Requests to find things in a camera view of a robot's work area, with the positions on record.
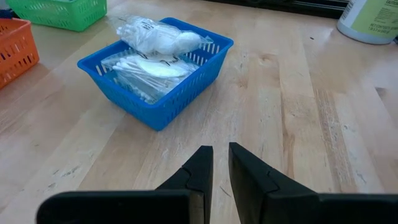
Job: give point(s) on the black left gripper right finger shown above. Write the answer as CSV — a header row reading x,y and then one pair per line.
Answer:
x,y
295,210

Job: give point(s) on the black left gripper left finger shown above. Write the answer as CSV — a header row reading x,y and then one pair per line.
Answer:
x,y
140,208

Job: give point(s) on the blue plastic basket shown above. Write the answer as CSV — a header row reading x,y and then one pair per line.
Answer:
x,y
161,115

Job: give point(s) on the cotton swab zip bag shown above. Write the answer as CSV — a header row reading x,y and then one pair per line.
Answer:
x,y
161,37

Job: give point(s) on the orange plastic basket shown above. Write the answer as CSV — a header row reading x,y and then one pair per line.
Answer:
x,y
15,53

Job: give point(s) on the green label wipes canister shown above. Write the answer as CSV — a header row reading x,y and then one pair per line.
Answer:
x,y
370,18

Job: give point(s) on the green plastic basket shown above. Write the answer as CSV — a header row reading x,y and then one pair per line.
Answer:
x,y
62,15

